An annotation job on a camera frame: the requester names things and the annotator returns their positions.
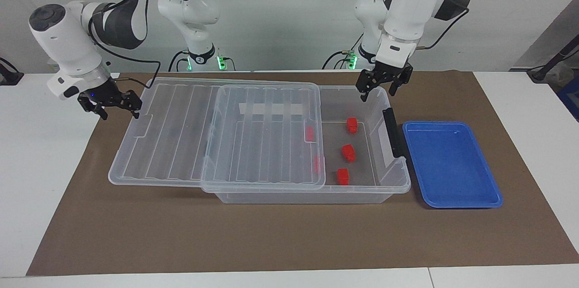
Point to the red block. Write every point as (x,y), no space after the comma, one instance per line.
(317,165)
(310,134)
(343,177)
(352,125)
(348,153)

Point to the clear plastic box lid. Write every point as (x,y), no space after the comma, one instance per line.
(172,134)

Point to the blue plastic tray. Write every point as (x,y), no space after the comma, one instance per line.
(450,166)

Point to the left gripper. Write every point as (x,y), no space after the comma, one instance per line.
(391,73)

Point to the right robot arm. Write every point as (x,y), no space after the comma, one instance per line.
(68,48)

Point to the clear plastic storage box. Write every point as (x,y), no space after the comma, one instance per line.
(382,188)

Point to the black stand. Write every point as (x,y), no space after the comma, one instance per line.
(9,76)
(554,59)

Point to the black box latch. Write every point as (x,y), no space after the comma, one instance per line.
(393,132)

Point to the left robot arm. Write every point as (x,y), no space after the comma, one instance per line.
(407,7)

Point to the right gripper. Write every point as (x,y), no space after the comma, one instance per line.
(98,94)

